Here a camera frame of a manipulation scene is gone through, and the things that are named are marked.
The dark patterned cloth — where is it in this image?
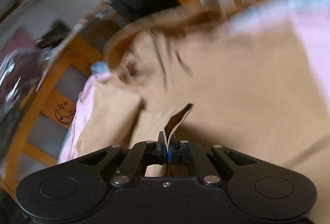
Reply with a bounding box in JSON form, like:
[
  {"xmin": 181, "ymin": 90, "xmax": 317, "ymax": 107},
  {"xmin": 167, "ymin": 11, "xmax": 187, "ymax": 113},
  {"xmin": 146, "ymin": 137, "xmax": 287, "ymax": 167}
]
[{"xmin": 0, "ymin": 47, "xmax": 46, "ymax": 160}]

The tan garment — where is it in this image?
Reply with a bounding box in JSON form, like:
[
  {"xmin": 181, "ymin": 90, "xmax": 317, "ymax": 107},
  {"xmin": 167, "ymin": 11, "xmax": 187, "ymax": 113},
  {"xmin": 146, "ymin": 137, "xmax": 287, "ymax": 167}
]
[{"xmin": 77, "ymin": 6, "xmax": 330, "ymax": 178}]

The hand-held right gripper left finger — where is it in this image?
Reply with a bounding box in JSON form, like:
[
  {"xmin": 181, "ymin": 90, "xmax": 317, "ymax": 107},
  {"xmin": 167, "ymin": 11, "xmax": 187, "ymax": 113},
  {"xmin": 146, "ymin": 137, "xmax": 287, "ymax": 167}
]
[{"xmin": 77, "ymin": 140, "xmax": 167, "ymax": 187}]

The wooden bed frame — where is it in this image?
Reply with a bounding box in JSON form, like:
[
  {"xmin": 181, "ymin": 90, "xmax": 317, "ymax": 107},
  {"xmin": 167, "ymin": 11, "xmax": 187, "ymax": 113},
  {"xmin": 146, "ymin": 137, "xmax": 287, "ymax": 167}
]
[{"xmin": 2, "ymin": 0, "xmax": 293, "ymax": 190}]

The pink bed sheet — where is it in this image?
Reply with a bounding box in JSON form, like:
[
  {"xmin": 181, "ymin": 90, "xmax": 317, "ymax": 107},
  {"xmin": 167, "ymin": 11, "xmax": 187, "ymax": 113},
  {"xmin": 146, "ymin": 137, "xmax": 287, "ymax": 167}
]
[{"xmin": 59, "ymin": 0, "xmax": 330, "ymax": 166}]

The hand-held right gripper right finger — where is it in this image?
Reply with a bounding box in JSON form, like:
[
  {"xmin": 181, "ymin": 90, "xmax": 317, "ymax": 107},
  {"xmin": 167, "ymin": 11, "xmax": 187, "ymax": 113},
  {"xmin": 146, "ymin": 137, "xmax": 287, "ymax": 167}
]
[{"xmin": 168, "ymin": 140, "xmax": 259, "ymax": 187}]

